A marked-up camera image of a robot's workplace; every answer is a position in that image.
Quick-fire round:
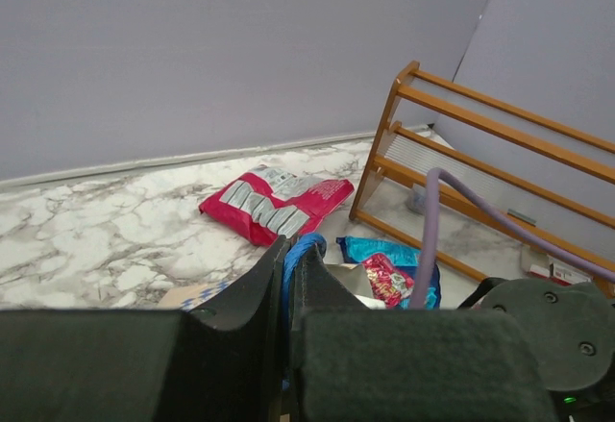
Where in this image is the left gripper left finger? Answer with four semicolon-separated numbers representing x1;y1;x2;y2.
1;237;290;421

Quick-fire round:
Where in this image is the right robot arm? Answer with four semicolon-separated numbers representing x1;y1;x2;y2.
458;278;614;421

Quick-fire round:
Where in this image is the pink snack bag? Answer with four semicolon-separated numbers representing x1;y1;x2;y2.
198;164;355;246

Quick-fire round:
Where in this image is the pink red candy bag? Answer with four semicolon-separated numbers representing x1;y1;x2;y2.
360;253;414;310

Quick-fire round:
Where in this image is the wooden shelf rack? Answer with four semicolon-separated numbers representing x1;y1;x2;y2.
350;62;614;270

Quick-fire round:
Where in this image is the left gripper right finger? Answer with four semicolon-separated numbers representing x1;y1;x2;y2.
287;242;561;422

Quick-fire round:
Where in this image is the blue checkered paper bag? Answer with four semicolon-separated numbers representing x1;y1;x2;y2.
159;233;369;393

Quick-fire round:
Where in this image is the blue snack bag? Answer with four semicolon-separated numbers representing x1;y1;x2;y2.
336;236;442;310

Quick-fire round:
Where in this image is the red white small box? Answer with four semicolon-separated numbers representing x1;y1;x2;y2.
520;245;592;285

